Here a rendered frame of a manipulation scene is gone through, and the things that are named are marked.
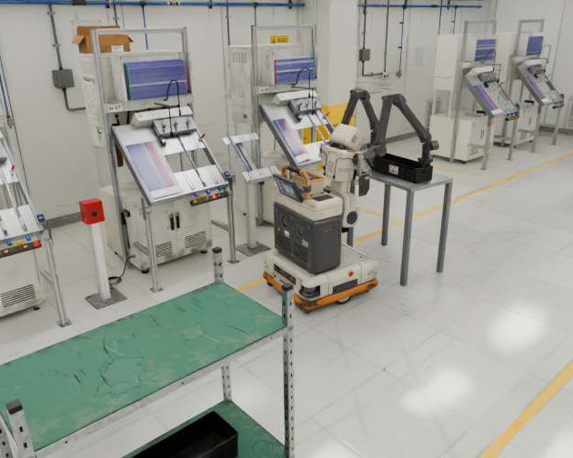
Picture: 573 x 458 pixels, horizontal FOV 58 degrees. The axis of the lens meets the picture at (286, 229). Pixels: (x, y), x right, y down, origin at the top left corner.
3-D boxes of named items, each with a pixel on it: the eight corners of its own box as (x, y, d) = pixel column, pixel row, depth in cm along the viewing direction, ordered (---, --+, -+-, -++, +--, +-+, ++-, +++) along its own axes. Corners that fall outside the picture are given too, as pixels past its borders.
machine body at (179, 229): (213, 252, 466) (208, 186, 443) (142, 276, 423) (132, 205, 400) (175, 232, 511) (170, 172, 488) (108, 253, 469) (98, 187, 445)
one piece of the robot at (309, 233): (313, 292, 361) (313, 177, 329) (272, 263, 403) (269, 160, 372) (349, 279, 377) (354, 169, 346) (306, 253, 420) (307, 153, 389)
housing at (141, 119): (187, 124, 438) (193, 113, 427) (134, 132, 408) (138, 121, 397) (183, 116, 440) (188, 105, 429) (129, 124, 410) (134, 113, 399)
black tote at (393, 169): (364, 167, 427) (365, 154, 423) (380, 164, 435) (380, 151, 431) (415, 184, 382) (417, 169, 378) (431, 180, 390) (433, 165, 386)
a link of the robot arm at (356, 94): (349, 84, 382) (359, 87, 376) (360, 88, 392) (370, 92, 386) (328, 141, 396) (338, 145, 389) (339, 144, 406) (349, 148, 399)
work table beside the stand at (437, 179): (403, 286, 401) (410, 188, 371) (346, 255, 456) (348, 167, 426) (443, 272, 424) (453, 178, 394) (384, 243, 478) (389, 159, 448)
